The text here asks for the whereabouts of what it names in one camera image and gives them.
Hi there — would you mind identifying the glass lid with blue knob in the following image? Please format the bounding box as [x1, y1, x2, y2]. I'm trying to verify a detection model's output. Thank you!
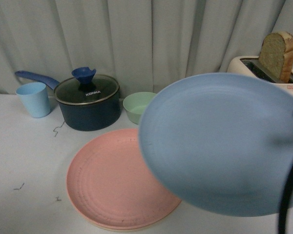
[54, 67, 120, 105]

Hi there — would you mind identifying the black cable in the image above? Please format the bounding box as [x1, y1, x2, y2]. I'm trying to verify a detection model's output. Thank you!
[276, 107, 293, 234]

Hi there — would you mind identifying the light blue cup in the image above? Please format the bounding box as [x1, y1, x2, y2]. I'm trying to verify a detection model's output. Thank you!
[16, 82, 51, 118]

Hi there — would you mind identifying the bread slice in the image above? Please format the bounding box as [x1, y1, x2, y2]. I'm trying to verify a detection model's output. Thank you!
[259, 31, 293, 83]

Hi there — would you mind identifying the grey curtain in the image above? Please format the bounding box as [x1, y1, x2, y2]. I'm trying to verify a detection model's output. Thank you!
[0, 0, 293, 96]

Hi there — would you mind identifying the white toaster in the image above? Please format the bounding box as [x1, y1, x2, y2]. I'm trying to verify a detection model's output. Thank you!
[227, 56, 293, 106]

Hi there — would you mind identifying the green bowl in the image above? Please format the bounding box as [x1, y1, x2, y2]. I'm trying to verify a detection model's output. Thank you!
[123, 92, 156, 124]

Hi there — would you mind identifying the dark blue saucepan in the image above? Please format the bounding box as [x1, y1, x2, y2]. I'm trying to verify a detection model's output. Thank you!
[15, 71, 121, 131]

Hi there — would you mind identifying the pink plate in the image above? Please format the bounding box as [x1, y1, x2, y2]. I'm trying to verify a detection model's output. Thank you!
[66, 129, 181, 217]

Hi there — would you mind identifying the blue plate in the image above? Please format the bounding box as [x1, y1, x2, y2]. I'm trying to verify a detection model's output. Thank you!
[139, 73, 293, 216]

